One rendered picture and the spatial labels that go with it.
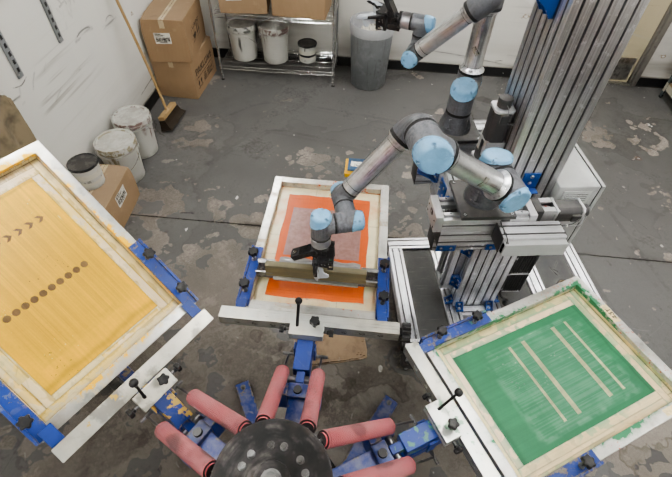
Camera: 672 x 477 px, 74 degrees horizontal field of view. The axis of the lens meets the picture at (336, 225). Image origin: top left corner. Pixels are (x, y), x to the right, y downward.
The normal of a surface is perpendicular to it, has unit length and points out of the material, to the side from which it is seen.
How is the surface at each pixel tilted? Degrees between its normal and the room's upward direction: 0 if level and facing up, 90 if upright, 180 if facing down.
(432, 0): 90
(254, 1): 91
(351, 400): 0
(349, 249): 0
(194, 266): 0
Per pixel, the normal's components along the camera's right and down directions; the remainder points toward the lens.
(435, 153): 0.07, 0.69
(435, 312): 0.02, -0.68
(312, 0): -0.13, 0.73
